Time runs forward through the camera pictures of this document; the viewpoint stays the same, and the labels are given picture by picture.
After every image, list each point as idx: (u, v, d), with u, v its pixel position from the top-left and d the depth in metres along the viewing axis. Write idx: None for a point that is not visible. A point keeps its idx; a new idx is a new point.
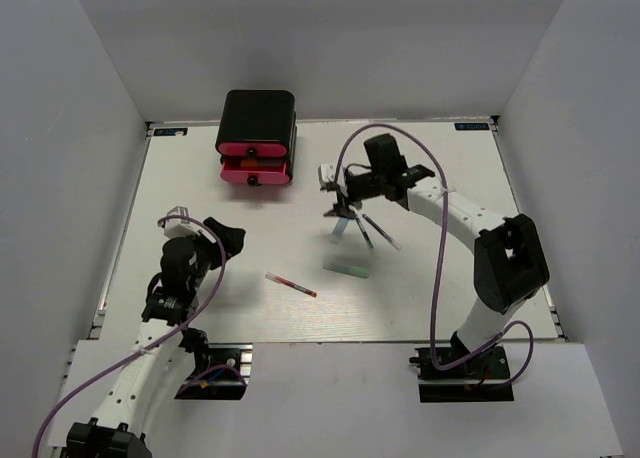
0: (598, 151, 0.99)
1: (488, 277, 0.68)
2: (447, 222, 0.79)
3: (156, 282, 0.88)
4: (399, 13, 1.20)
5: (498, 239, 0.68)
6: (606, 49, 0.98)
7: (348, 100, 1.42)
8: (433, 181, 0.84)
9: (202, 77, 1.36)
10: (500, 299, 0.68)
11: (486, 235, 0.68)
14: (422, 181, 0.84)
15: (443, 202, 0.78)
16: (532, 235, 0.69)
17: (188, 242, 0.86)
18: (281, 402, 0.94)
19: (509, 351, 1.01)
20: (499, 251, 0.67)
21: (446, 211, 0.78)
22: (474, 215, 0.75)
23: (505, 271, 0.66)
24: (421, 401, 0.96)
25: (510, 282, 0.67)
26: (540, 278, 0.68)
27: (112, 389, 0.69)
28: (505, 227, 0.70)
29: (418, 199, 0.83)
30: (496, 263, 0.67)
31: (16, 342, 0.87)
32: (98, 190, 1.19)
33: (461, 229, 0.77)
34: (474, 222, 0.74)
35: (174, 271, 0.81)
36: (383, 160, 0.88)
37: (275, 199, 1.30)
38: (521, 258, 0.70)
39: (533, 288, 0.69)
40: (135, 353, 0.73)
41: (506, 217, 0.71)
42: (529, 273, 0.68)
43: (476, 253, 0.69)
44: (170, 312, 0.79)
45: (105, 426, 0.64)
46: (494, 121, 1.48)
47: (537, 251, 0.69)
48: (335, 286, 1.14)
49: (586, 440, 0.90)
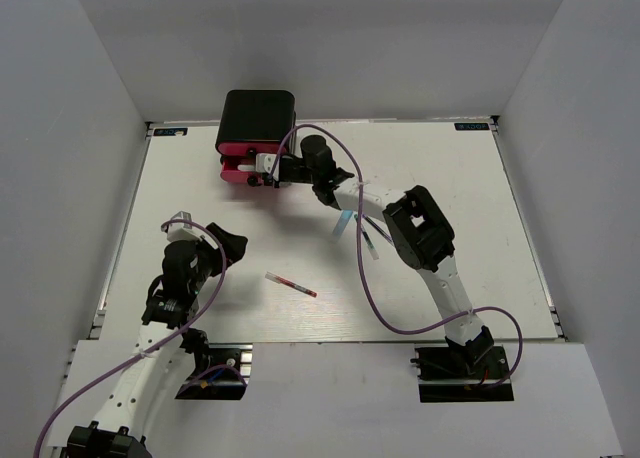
0: (598, 150, 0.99)
1: (401, 240, 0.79)
2: (363, 206, 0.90)
3: (157, 284, 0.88)
4: (399, 11, 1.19)
5: (403, 210, 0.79)
6: (606, 48, 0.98)
7: (348, 100, 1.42)
8: (352, 180, 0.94)
9: (202, 77, 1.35)
10: (416, 257, 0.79)
11: (391, 208, 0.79)
14: (345, 181, 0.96)
15: (358, 193, 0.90)
16: (430, 201, 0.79)
17: (189, 245, 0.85)
18: (280, 402, 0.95)
19: (509, 350, 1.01)
20: (403, 218, 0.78)
21: (362, 198, 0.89)
22: (383, 195, 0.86)
23: (411, 233, 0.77)
24: (421, 401, 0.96)
25: (420, 241, 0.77)
26: (447, 234, 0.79)
27: (112, 393, 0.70)
28: (408, 199, 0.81)
29: (343, 197, 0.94)
30: (404, 230, 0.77)
31: (16, 341, 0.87)
32: (98, 190, 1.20)
33: (376, 210, 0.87)
34: (382, 200, 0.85)
35: (175, 274, 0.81)
36: (319, 168, 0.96)
37: (275, 199, 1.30)
38: (428, 220, 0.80)
39: (443, 243, 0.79)
40: (135, 356, 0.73)
41: (408, 190, 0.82)
42: (436, 232, 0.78)
43: (388, 224, 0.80)
44: (170, 315, 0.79)
45: (105, 429, 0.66)
46: (494, 121, 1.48)
47: (438, 212, 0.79)
48: (334, 286, 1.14)
49: (586, 440, 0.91)
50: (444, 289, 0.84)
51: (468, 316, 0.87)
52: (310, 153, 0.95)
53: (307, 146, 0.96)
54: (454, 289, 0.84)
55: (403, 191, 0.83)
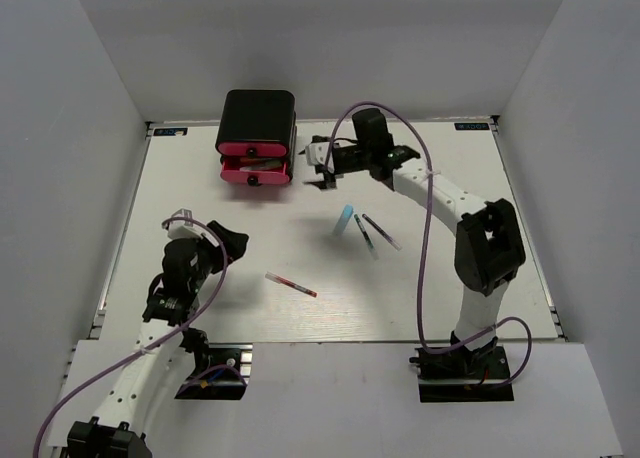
0: (599, 150, 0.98)
1: (468, 256, 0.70)
2: (432, 204, 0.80)
3: (157, 282, 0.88)
4: (399, 11, 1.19)
5: (480, 223, 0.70)
6: (607, 47, 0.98)
7: (348, 100, 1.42)
8: (418, 163, 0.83)
9: (202, 76, 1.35)
10: (478, 278, 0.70)
11: (468, 220, 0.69)
14: (408, 161, 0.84)
15: (427, 185, 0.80)
16: (512, 218, 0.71)
17: (189, 244, 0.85)
18: (280, 402, 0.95)
19: (509, 350, 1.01)
20: (481, 235, 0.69)
21: (431, 194, 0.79)
22: (457, 199, 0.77)
23: (483, 252, 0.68)
24: (421, 401, 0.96)
25: (489, 264, 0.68)
26: (517, 260, 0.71)
27: (113, 389, 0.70)
28: (486, 211, 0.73)
29: (402, 181, 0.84)
30: (478, 248, 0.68)
31: (17, 342, 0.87)
32: (98, 189, 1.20)
33: (448, 214, 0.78)
34: (456, 206, 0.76)
35: (175, 273, 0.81)
36: (372, 139, 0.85)
37: (275, 199, 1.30)
38: (501, 241, 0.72)
39: (509, 270, 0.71)
40: (135, 353, 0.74)
41: (489, 202, 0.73)
42: (507, 254, 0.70)
43: (459, 236, 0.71)
44: (171, 313, 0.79)
45: (105, 424, 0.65)
46: (494, 120, 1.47)
47: (517, 236, 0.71)
48: (335, 286, 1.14)
49: (586, 440, 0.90)
50: (482, 306, 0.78)
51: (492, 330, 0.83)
52: (362, 119, 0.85)
53: (359, 114, 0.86)
54: (492, 307, 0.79)
55: (484, 202, 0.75)
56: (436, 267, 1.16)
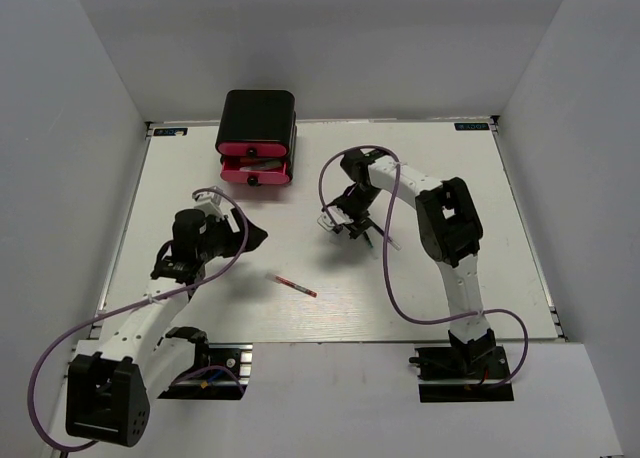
0: (598, 150, 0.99)
1: (427, 227, 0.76)
2: (398, 188, 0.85)
3: (166, 249, 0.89)
4: (399, 12, 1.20)
5: (435, 198, 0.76)
6: (606, 47, 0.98)
7: (349, 100, 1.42)
8: (388, 160, 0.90)
9: (201, 76, 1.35)
10: (438, 248, 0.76)
11: (424, 195, 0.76)
14: (382, 158, 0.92)
15: (395, 173, 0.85)
16: (465, 193, 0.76)
17: (199, 211, 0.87)
18: (279, 402, 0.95)
19: (508, 349, 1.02)
20: (434, 207, 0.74)
21: (398, 179, 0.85)
22: (419, 181, 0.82)
23: (438, 221, 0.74)
24: (421, 401, 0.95)
25: (447, 234, 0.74)
26: (474, 232, 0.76)
27: (118, 330, 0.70)
28: (443, 189, 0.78)
29: (377, 176, 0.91)
30: (432, 218, 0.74)
31: (17, 342, 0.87)
32: (98, 189, 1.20)
33: (410, 195, 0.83)
34: (416, 186, 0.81)
35: (186, 237, 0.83)
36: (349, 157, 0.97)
37: (275, 199, 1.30)
38: (458, 214, 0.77)
39: (469, 241, 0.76)
40: (144, 301, 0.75)
41: (445, 181, 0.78)
42: (464, 227, 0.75)
43: (418, 210, 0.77)
44: (179, 273, 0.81)
45: (109, 359, 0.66)
46: (494, 120, 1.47)
47: (472, 210, 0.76)
48: (335, 285, 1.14)
49: (586, 440, 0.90)
50: (456, 284, 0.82)
51: (477, 316, 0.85)
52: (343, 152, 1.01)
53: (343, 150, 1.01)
54: (466, 286, 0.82)
55: (440, 182, 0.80)
56: (436, 267, 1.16)
